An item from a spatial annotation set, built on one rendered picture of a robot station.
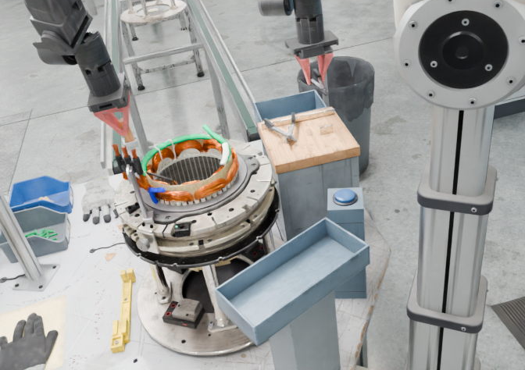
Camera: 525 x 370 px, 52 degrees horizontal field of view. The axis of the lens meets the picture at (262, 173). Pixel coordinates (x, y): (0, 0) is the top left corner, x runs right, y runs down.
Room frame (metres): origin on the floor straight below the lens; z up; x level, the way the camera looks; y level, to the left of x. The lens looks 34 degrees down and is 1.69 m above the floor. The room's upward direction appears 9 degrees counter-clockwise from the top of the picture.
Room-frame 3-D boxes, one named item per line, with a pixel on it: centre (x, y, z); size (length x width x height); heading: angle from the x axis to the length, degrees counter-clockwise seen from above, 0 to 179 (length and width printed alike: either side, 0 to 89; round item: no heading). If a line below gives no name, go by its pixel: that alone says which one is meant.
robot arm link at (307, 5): (1.08, -0.14, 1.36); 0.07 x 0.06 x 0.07; 61
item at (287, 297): (0.64, -0.03, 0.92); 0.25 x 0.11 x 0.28; 123
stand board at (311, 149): (1.05, -0.11, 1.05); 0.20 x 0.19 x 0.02; 6
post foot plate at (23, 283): (1.04, 0.61, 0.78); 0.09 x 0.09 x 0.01; 73
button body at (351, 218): (0.84, -0.15, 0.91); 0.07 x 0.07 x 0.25; 78
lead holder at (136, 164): (0.81, 0.23, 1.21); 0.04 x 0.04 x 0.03; 11
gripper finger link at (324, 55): (1.08, -0.15, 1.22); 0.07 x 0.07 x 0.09; 7
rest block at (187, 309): (0.81, 0.21, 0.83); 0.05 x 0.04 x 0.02; 65
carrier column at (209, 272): (0.77, 0.13, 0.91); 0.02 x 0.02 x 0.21
